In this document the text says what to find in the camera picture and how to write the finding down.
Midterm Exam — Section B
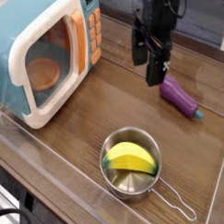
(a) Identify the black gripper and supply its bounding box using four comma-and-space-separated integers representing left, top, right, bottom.
131, 4, 175, 87

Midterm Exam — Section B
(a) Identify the purple toy eggplant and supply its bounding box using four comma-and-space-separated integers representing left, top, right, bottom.
159, 76, 204, 119

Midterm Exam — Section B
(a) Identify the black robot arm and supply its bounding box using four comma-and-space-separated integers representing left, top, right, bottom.
131, 0, 187, 87

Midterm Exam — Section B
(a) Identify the yellow green toy banana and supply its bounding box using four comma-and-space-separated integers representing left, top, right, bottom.
101, 142, 158, 176

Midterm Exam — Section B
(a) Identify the blue toy microwave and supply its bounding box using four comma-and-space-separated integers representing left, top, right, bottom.
0, 0, 102, 129

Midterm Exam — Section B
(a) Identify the orange microwave turntable plate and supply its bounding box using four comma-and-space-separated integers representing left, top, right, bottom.
26, 57, 61, 91

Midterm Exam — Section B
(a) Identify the clear acrylic barrier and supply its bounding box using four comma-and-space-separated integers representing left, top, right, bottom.
0, 111, 152, 224

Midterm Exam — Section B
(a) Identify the silver pot with wire handle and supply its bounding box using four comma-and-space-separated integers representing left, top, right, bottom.
100, 126, 197, 222

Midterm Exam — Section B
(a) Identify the black cable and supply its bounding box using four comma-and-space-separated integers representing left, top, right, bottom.
0, 206, 34, 224

